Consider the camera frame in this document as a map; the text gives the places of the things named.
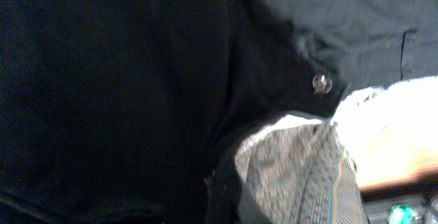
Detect black shorts with white lining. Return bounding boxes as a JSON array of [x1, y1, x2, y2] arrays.
[[1, 0, 437, 223]]

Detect black mounting rail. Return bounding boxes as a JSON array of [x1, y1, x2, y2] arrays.
[[364, 194, 437, 224]]

